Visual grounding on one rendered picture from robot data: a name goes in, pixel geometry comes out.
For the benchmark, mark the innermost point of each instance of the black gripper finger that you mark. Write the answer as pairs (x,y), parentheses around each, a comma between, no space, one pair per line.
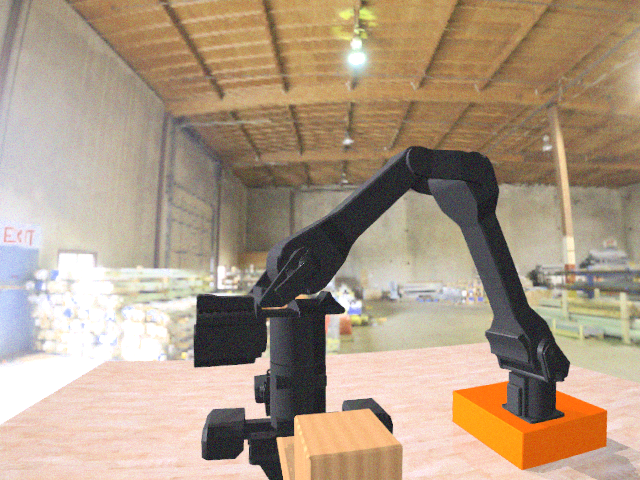
(271,464)

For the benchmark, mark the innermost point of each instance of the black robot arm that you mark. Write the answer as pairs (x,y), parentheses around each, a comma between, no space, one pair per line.
(232,330)

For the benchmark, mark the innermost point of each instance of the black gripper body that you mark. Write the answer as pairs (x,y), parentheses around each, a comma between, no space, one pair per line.
(294,390)

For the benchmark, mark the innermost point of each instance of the light wooden rail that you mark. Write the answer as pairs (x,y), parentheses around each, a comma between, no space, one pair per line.
(287,457)

